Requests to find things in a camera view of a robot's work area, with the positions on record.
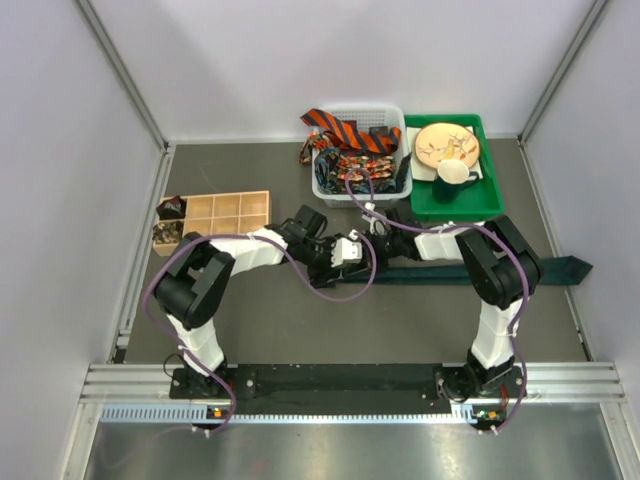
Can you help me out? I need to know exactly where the wooden compartment box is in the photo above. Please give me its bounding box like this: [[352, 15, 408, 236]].
[[152, 190, 271, 257]]

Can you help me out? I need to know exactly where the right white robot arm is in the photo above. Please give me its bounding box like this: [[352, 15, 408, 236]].
[[363, 202, 543, 402]]

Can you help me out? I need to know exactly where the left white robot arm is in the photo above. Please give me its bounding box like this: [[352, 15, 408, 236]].
[[153, 205, 368, 398]]

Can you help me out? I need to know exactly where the beige patterned plate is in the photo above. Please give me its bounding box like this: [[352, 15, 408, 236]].
[[414, 122, 481, 169]]

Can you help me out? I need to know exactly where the white plastic basket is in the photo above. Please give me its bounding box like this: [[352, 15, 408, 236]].
[[310, 104, 412, 208]]

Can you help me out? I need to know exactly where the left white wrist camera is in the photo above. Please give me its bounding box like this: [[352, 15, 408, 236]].
[[331, 230, 363, 268]]

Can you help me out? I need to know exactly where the green white mug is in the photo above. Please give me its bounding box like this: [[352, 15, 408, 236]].
[[432, 159, 479, 204]]

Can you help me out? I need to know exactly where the floral patterned tie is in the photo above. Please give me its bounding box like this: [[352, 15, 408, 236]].
[[298, 132, 405, 195]]

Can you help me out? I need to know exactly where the dark red rolled tie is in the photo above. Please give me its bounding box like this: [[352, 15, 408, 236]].
[[156, 196, 187, 221]]

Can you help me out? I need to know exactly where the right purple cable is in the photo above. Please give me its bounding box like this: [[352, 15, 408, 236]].
[[344, 168, 531, 434]]

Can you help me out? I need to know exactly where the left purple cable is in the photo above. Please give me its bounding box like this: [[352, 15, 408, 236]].
[[142, 232, 377, 434]]

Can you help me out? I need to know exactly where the purple cable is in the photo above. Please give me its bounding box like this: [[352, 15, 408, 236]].
[[142, 232, 377, 434], [344, 168, 531, 434]]

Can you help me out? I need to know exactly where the dark teal necktie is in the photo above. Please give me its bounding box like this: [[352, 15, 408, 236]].
[[344, 255, 594, 288]]

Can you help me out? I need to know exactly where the brown patterned rolled tie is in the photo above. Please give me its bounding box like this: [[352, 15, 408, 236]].
[[152, 220, 184, 245]]

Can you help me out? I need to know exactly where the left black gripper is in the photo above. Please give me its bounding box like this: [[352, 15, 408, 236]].
[[299, 234, 345, 288]]

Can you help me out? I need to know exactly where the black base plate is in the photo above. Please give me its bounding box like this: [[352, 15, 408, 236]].
[[169, 362, 527, 415]]

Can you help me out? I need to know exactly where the orange navy striped tie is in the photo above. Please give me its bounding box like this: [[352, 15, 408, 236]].
[[300, 108, 402, 154]]

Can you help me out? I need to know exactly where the slotted cable duct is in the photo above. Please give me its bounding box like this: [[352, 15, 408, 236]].
[[100, 403, 481, 426]]

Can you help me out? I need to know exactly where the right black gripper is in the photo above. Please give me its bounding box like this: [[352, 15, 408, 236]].
[[348, 229, 404, 276]]

